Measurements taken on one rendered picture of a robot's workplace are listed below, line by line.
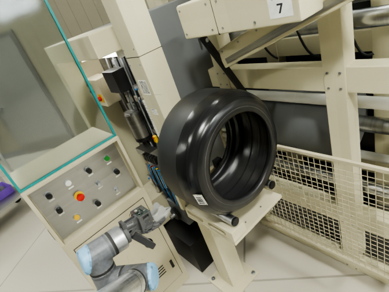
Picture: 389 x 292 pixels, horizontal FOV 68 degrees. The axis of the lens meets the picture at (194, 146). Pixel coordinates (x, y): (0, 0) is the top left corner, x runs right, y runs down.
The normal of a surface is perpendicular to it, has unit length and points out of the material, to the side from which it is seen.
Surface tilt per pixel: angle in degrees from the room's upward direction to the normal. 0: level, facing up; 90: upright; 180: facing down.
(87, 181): 90
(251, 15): 90
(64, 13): 90
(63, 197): 90
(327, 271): 0
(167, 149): 58
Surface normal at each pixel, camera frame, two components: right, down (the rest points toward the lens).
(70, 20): -0.15, 0.52
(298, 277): -0.31, -0.83
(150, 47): 0.62, 0.18
